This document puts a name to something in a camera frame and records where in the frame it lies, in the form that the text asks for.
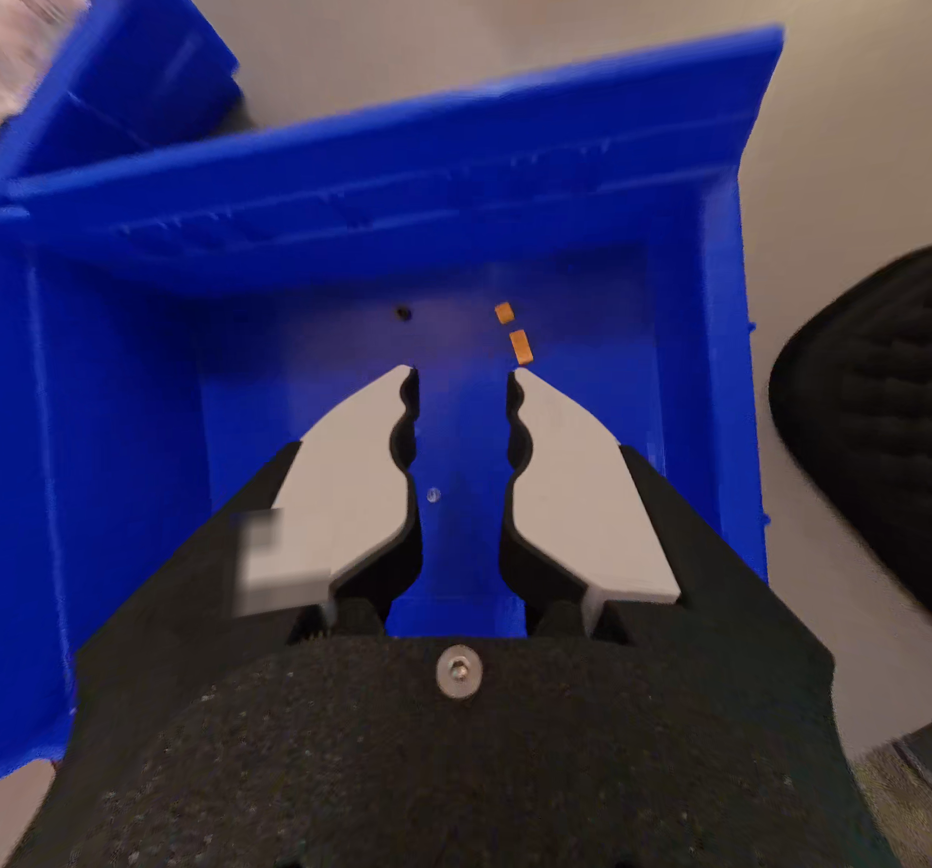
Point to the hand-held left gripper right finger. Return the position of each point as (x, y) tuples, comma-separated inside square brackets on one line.
[(582, 511)]

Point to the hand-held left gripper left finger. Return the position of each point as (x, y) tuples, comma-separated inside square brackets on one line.
[(349, 475)]

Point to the orange two-stud lego plate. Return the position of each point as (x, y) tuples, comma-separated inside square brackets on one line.
[(521, 347)]

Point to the small orange lego tile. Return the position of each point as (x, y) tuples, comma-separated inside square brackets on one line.
[(503, 312)]

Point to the blue plastic storage bin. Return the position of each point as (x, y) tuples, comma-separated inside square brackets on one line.
[(437, 176), (160, 60)]

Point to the white paper bags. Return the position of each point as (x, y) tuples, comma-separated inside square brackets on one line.
[(36, 23)]

